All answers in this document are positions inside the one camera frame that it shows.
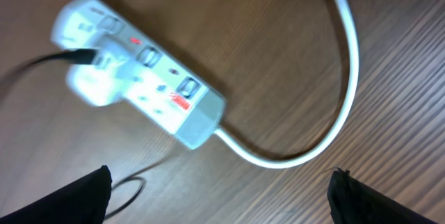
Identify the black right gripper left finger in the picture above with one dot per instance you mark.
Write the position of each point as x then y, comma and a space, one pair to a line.
82, 201

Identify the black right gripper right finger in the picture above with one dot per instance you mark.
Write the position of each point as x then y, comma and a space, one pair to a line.
352, 202

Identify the white plug adapter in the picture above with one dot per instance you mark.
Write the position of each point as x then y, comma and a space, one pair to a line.
102, 82

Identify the white power strip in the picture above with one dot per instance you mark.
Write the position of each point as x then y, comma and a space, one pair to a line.
161, 87

